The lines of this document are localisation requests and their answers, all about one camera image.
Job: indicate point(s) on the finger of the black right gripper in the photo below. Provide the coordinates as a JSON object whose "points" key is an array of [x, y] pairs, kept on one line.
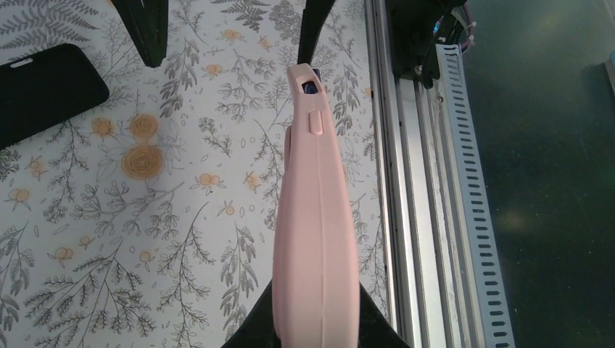
{"points": [[314, 16], [147, 24]]}

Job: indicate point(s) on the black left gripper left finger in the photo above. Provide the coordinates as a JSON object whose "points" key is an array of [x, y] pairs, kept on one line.
{"points": [[257, 330]]}

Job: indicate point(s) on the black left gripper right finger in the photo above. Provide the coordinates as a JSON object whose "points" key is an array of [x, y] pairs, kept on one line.
{"points": [[374, 329]]}

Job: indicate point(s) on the phone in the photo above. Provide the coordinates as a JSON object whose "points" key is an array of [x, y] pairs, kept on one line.
{"points": [[315, 282]]}

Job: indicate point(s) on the black phone case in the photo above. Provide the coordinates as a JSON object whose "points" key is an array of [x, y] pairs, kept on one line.
{"points": [[46, 88]]}

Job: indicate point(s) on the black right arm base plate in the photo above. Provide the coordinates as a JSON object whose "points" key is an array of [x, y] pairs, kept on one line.
{"points": [[415, 28]]}

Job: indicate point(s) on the perforated cable duct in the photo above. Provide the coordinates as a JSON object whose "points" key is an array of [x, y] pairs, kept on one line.
{"points": [[490, 308]]}

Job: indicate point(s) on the aluminium frame rail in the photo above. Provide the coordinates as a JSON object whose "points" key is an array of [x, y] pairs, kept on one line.
{"points": [[418, 308]]}

